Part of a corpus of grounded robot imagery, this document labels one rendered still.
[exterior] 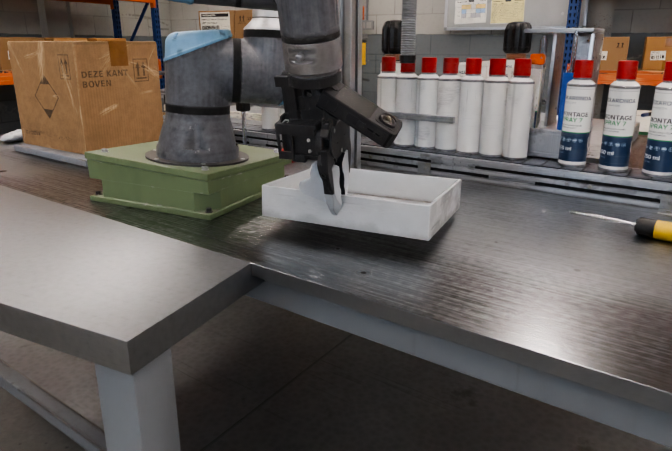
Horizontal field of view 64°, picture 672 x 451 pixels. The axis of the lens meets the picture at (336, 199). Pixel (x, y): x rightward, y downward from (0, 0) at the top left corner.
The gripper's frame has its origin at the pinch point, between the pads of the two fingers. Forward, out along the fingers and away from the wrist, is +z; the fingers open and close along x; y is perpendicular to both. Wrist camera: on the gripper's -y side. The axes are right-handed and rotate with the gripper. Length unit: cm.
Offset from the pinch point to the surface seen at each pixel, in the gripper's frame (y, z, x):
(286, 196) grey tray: 9.1, -0.2, -0.5
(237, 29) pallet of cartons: 231, 52, -353
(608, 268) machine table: -36.6, 5.9, -1.7
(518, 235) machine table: -24.8, 8.1, -10.4
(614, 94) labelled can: -38, -4, -43
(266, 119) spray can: 45, 12, -60
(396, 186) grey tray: -3.4, 6.0, -18.3
